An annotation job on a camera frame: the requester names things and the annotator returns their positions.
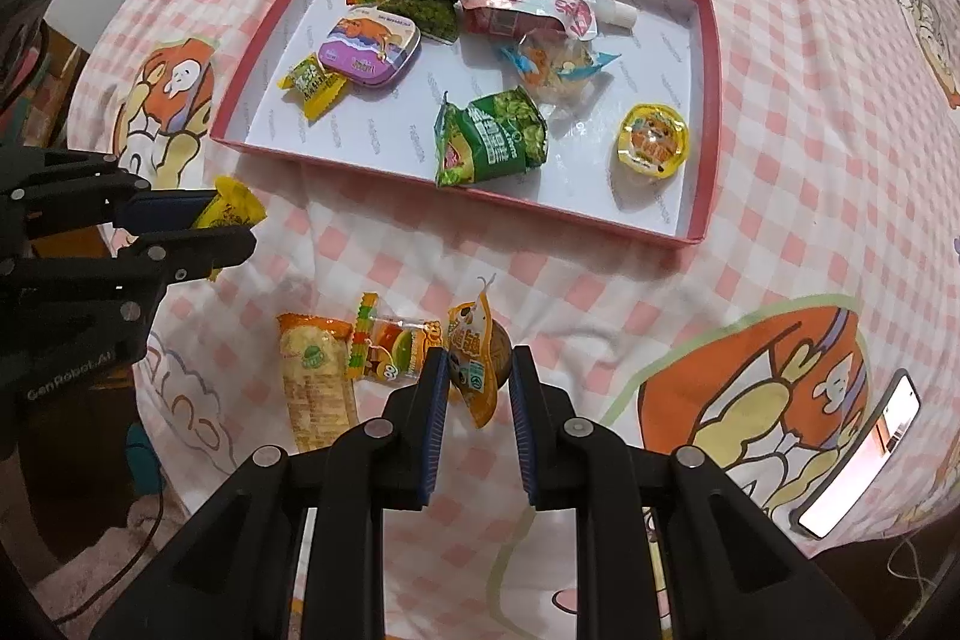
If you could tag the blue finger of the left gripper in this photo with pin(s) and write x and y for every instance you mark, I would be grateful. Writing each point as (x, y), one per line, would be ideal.
(151, 211)
(153, 262)

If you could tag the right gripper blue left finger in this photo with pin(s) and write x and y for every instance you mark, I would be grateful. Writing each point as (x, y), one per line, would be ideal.
(286, 529)

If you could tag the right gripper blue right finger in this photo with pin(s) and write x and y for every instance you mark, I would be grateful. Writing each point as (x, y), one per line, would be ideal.
(666, 545)

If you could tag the yellow candy wrapper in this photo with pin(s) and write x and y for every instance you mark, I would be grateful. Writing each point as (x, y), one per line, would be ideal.
(227, 219)
(315, 88)

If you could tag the orange rice cracker pack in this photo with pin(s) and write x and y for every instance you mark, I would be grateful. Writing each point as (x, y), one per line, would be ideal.
(313, 364)

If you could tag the burger gummy packet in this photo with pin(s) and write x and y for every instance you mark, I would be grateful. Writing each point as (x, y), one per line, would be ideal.
(386, 348)

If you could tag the orange jelly cup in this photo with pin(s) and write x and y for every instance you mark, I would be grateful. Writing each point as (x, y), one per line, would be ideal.
(479, 354)

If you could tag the purple candy tin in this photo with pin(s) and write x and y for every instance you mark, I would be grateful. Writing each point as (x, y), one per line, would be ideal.
(370, 47)

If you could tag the dark green snack bag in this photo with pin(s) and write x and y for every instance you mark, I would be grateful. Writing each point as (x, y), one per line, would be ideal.
(435, 18)

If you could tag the green pea snack bag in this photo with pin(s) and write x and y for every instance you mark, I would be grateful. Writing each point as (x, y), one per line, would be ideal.
(491, 137)

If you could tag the yellow jelly cup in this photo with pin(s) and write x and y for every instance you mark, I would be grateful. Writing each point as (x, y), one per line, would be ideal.
(653, 141)

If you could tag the clear blue-edged snack packet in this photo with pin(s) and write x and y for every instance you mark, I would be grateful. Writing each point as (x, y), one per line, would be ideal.
(552, 66)

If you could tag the pink smartphone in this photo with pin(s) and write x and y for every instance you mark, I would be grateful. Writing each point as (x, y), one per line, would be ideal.
(819, 514)

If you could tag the pink shallow cardboard box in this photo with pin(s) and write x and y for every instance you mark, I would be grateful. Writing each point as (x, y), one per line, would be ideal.
(671, 56)

